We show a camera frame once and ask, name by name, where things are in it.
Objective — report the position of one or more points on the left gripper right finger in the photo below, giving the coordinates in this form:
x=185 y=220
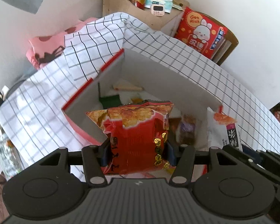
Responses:
x=182 y=158

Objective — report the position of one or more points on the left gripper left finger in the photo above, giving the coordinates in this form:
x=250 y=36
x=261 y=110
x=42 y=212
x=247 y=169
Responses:
x=94 y=158

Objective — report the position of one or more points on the white grey chips bag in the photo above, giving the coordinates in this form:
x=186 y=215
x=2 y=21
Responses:
x=222 y=130

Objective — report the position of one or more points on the red chips bag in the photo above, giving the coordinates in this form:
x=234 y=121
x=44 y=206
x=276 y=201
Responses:
x=138 y=134

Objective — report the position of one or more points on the brown cake snack packet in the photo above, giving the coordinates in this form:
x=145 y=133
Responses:
x=185 y=133

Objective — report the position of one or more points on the green white snack packet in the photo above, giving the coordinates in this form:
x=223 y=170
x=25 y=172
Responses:
x=110 y=101

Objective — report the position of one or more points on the black grid white tablecloth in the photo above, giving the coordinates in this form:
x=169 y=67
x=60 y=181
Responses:
x=32 y=115

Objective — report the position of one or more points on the beige stick snack packet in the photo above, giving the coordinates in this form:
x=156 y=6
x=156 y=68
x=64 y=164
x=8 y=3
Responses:
x=125 y=87

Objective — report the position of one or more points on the red white cardboard box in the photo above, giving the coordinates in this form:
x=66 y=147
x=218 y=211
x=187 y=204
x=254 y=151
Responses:
x=142 y=93

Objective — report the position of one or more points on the pink patterned cloth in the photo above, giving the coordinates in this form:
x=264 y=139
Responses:
x=44 y=49

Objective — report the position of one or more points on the wooden chair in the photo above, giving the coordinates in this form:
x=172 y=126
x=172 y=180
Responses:
x=224 y=48

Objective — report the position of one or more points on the pink digital timer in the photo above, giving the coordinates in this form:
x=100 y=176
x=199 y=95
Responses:
x=157 y=10

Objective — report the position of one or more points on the wooden side cabinet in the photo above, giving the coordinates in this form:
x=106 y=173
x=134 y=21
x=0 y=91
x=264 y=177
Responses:
x=168 y=23

